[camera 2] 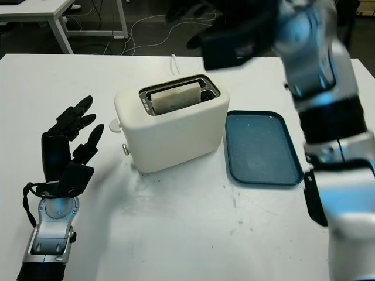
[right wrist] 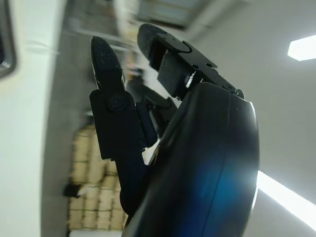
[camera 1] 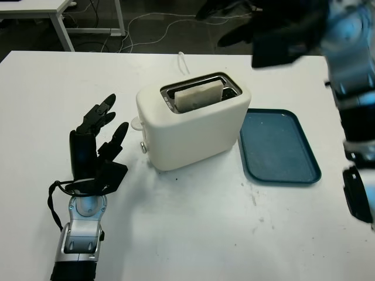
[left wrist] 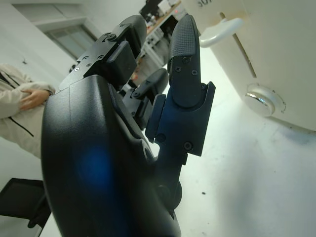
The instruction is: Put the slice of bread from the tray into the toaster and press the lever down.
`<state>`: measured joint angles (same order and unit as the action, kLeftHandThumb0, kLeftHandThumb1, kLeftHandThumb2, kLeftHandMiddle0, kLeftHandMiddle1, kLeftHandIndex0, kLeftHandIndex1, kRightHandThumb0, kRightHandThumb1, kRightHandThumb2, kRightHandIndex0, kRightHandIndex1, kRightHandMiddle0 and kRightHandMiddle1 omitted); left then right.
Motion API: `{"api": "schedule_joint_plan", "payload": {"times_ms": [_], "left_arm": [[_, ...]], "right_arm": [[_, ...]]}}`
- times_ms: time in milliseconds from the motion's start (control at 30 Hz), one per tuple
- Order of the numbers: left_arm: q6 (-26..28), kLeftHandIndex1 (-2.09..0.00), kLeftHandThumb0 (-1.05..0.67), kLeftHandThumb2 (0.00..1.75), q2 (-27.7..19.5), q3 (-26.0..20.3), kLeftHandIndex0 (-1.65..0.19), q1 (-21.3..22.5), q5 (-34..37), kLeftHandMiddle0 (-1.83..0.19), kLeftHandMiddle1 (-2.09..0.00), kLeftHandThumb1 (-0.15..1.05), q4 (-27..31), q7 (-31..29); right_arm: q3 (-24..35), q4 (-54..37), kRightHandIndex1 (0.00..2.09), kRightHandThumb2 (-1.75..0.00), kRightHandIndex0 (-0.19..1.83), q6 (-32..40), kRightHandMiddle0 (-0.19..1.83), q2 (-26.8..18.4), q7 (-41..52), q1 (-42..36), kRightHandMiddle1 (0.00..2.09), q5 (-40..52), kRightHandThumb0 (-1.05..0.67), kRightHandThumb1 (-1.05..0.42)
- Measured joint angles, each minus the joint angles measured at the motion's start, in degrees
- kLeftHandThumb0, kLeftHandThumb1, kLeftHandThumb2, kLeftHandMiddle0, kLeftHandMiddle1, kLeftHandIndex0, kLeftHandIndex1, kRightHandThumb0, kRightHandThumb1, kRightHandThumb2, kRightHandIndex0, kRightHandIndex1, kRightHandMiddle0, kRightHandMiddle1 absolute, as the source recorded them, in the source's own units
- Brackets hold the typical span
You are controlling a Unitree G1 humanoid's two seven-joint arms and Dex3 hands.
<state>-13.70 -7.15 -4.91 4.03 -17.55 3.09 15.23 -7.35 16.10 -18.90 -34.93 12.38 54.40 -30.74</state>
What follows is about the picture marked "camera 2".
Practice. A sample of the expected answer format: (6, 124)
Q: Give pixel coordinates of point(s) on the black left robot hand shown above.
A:
(55, 155)

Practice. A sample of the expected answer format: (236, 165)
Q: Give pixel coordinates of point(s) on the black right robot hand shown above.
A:
(234, 17)

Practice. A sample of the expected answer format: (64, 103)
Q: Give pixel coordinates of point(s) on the white toaster lever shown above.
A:
(114, 126)

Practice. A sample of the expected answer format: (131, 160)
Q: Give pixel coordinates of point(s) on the slice of white bread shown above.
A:
(175, 99)

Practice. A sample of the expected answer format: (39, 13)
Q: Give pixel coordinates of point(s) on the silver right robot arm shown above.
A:
(310, 58)

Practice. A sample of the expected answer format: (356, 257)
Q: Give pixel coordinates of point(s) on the silver toaster knob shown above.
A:
(125, 149)

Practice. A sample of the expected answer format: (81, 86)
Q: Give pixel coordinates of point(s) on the white two-slot toaster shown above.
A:
(170, 140)

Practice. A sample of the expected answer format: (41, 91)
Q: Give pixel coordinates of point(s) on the dark blue plastic tray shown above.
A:
(257, 146)

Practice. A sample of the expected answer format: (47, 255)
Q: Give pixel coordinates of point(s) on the white office desk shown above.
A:
(29, 8)

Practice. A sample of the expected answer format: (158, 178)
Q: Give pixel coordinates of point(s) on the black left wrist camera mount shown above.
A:
(76, 178)

